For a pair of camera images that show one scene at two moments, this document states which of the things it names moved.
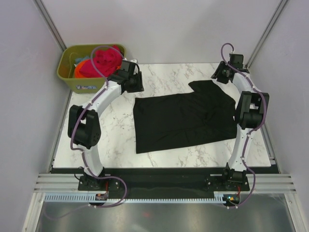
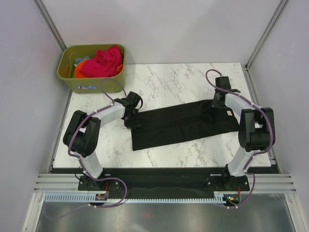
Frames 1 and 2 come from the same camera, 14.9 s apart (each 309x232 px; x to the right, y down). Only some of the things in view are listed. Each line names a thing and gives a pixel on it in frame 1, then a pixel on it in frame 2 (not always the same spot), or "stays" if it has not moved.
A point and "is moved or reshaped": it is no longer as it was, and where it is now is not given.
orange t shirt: x=77 y=74 stays
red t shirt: x=107 y=60 stays
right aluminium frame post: x=266 y=33 stays
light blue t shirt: x=77 y=60 stays
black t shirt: x=205 y=115 is moved or reshaped
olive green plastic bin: x=68 y=53 stays
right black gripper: x=217 y=73 -> x=215 y=104
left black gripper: x=140 y=87 -> x=132 y=125
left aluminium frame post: x=42 y=10 stays
